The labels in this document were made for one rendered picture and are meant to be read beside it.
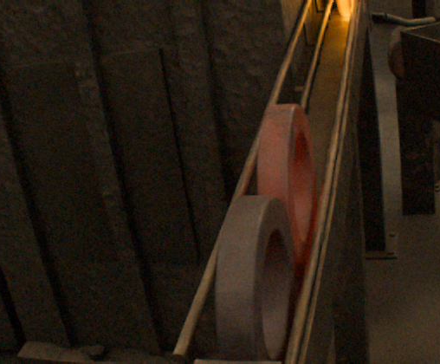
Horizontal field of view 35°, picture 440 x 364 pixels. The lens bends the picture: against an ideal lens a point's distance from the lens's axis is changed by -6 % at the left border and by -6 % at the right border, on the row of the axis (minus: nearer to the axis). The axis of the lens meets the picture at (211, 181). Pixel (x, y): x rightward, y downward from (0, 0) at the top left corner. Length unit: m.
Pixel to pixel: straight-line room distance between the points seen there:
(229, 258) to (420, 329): 1.11
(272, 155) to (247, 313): 0.21
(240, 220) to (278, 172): 0.13
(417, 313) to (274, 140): 1.03
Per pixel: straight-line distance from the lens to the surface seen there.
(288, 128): 0.74
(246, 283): 0.57
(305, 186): 0.87
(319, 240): 0.79
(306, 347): 0.67
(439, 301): 1.75
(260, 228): 0.60
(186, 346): 0.62
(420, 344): 1.61
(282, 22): 1.19
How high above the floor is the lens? 1.00
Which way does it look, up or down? 24 degrees down
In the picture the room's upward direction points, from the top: 10 degrees counter-clockwise
